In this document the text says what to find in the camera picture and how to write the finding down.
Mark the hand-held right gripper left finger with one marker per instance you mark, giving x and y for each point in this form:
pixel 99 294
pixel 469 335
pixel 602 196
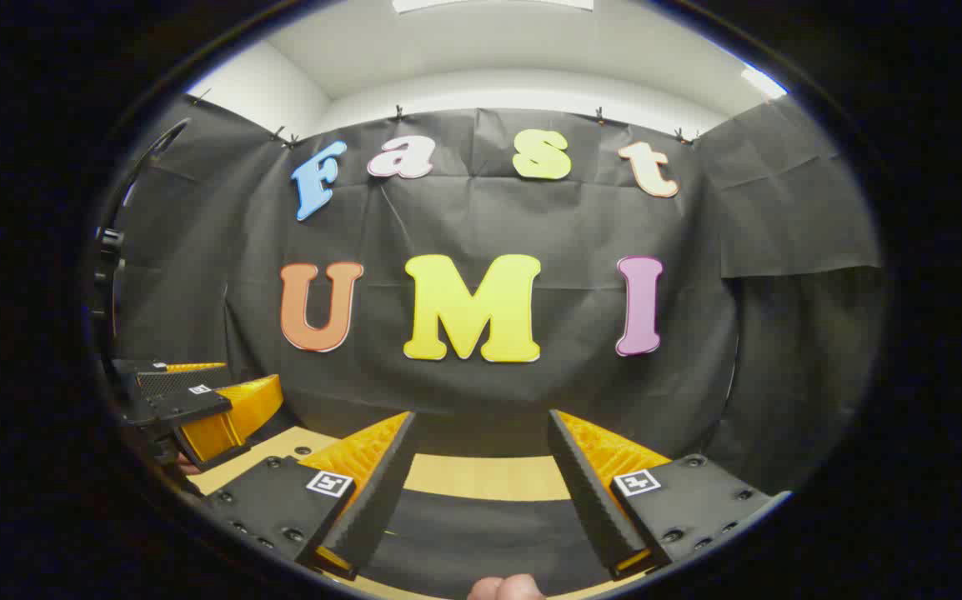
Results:
pixel 377 500

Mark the black backdrop cloth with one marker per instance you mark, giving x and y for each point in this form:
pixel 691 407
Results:
pixel 464 217

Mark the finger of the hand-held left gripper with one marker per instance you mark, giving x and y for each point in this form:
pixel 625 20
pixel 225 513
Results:
pixel 172 404
pixel 143 375

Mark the dark stand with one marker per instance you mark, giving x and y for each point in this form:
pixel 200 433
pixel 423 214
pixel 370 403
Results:
pixel 108 250

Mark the ceiling light panel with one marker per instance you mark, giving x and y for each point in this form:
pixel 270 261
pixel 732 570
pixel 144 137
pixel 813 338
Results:
pixel 493 4
pixel 762 83

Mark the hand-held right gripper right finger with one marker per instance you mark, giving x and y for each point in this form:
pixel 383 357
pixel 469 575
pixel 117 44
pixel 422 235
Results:
pixel 585 500

